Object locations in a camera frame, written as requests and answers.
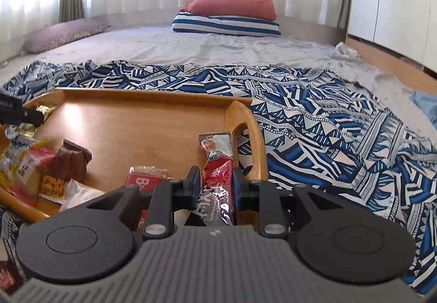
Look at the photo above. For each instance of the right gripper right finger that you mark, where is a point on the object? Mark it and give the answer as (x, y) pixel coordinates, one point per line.
(261, 197)

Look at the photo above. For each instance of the red white long snack bar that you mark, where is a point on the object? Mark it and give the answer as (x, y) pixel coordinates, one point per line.
(215, 204)

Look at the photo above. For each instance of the gold foil snack packet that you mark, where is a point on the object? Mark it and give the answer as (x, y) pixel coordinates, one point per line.
(29, 130)

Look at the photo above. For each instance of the white crumpled cloth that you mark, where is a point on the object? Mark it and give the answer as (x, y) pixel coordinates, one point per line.
(346, 50)

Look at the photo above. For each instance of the white wardrobe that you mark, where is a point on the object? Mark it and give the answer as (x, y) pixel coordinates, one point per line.
(407, 27)

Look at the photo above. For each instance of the brown cracker snack packet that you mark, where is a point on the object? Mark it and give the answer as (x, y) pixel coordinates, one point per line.
(69, 163)

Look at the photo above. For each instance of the grey bed sheet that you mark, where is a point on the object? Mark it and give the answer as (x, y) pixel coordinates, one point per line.
(162, 46)

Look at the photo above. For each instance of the blue white striped pillow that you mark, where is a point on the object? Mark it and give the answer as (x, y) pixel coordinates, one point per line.
(186, 22)

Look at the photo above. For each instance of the dark red snack packet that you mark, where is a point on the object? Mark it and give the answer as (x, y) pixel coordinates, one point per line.
(10, 279)

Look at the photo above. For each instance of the light blue clothing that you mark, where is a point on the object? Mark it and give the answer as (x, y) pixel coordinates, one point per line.
(427, 103)

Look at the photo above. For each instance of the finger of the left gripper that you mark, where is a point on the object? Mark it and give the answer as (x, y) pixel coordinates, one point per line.
(13, 113)

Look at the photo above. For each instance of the red Biscoff biscuit packet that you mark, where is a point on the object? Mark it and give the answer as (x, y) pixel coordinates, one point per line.
(146, 177)

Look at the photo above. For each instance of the wooden serving tray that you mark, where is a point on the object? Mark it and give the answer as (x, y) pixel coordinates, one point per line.
(124, 128)

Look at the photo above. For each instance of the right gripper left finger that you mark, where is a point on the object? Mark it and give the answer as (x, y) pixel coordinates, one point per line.
(165, 199)

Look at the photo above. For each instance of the red pink pillow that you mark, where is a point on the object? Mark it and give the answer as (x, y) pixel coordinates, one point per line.
(261, 9)

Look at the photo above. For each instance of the pink white snack packet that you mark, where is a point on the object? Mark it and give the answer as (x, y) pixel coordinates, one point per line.
(26, 182)

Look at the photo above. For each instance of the yellow American snack packet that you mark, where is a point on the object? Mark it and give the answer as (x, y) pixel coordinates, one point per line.
(13, 155)

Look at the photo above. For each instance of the purple floral pillow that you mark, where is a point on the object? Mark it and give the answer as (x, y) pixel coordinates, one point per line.
(60, 34)

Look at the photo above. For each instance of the blue white patterned blanket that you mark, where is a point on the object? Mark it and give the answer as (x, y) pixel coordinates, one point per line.
(317, 129)

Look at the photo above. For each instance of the white clear snack packet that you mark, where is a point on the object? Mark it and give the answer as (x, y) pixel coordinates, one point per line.
(76, 194)

